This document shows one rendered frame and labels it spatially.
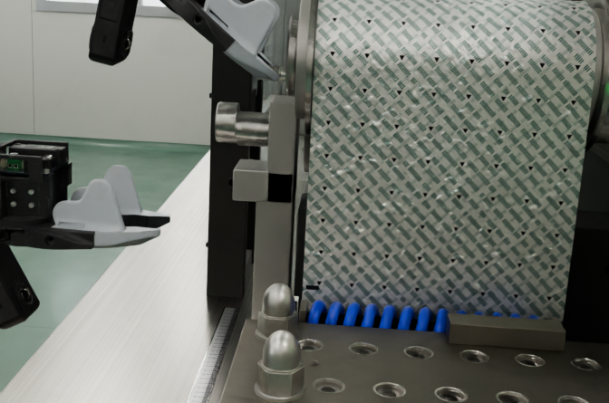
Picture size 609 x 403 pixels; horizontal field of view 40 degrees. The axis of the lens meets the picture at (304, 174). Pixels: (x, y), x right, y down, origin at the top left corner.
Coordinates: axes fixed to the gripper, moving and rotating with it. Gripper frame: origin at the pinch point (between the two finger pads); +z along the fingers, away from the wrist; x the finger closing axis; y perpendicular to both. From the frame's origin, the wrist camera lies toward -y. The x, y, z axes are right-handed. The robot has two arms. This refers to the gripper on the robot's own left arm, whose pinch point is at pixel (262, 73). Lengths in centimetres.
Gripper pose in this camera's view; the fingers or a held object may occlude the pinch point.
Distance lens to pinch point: 76.5
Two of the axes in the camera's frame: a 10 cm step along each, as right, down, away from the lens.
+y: 6.8, -7.1, -2.0
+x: 0.5, -2.2, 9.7
